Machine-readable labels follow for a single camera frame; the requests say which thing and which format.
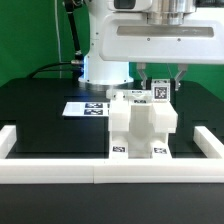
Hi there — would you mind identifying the black cable bundle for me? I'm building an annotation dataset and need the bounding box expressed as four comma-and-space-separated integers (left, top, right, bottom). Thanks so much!
26, 0, 86, 79

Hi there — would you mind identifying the white tagged cube nut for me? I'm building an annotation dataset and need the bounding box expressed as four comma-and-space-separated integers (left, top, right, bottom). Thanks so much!
151, 79, 170, 101

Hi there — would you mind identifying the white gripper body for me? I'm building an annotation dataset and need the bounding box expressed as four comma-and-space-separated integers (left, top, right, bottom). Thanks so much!
99, 11, 224, 64

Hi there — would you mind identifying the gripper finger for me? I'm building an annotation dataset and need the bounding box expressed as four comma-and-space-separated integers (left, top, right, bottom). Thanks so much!
174, 64, 188, 91
136, 63, 150, 90

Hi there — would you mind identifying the white chair back frame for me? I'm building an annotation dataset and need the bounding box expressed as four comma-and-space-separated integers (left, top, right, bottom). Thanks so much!
106, 89, 152, 103

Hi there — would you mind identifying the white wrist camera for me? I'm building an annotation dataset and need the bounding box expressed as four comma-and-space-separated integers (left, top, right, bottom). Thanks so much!
107, 0, 152, 12

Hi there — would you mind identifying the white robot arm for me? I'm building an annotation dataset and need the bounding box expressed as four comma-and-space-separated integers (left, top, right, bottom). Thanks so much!
86, 0, 224, 83

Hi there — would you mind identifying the white U-shaped fence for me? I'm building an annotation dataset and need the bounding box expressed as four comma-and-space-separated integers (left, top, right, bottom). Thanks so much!
0, 125, 224, 184

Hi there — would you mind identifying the white chair seat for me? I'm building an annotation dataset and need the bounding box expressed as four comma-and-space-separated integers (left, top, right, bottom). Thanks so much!
108, 100, 178, 159

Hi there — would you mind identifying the white marker base plate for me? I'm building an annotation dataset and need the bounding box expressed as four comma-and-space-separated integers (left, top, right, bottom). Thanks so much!
62, 102, 109, 117

